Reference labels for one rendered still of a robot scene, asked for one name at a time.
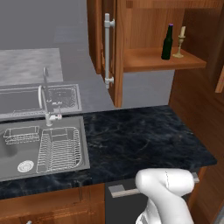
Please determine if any cream candle in brass holder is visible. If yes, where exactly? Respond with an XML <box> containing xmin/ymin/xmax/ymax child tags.
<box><xmin>172</xmin><ymin>25</ymin><xmax>187</xmax><ymax>59</ymax></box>

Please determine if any silver dishwasher handle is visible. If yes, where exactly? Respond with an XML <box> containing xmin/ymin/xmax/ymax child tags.
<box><xmin>108</xmin><ymin>171</ymin><xmax>200</xmax><ymax>199</ymax></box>

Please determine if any wooden tall side cabinet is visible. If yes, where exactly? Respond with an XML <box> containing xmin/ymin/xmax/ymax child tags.
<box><xmin>168</xmin><ymin>0</ymin><xmax>224</xmax><ymax>224</ymax></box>

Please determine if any wooden base cabinet door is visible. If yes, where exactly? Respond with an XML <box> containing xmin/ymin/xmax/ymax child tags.
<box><xmin>0</xmin><ymin>183</ymin><xmax>106</xmax><ymax>224</ymax></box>

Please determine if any small wire sink basket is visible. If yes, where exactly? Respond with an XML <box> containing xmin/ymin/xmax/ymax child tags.
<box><xmin>3</xmin><ymin>125</ymin><xmax>41</xmax><ymax>145</ymax></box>

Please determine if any wire dish rack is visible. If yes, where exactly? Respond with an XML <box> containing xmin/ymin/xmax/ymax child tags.
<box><xmin>35</xmin><ymin>126</ymin><xmax>81</xmax><ymax>174</ymax></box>

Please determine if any wooden wall cabinet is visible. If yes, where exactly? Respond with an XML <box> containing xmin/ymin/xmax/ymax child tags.
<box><xmin>86</xmin><ymin>0</ymin><xmax>224</xmax><ymax>75</ymax></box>

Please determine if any silver sink tap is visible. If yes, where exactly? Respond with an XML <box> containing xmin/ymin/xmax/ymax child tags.
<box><xmin>37</xmin><ymin>84</ymin><xmax>64</xmax><ymax>128</ymax></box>

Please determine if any dark green beer bottle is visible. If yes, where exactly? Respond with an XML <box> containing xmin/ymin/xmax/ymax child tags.
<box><xmin>161</xmin><ymin>23</ymin><xmax>175</xmax><ymax>60</ymax></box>

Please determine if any dark dishwasher front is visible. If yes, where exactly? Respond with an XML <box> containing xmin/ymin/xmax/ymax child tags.
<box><xmin>104</xmin><ymin>177</ymin><xmax>153</xmax><ymax>224</ymax></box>

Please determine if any stainless steel sink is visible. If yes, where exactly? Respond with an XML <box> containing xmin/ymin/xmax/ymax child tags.
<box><xmin>0</xmin><ymin>115</ymin><xmax>91</xmax><ymax>182</ymax></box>

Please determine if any silver cabinet door handle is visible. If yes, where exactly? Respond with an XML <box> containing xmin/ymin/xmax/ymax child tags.
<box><xmin>103</xmin><ymin>12</ymin><xmax>116</xmax><ymax>90</ymax></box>

